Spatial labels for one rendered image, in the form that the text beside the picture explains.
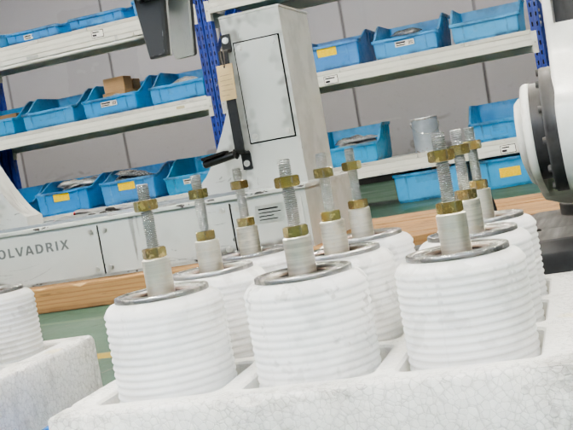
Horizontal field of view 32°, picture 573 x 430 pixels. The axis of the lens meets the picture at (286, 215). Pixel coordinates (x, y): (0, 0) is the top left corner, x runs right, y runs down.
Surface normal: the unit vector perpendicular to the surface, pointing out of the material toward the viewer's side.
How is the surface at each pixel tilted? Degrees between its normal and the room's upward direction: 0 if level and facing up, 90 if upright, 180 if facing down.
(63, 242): 90
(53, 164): 90
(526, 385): 90
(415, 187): 93
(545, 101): 63
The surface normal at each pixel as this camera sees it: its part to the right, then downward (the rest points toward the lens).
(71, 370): 0.95, -0.15
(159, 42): -0.51, 0.14
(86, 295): -0.31, 0.11
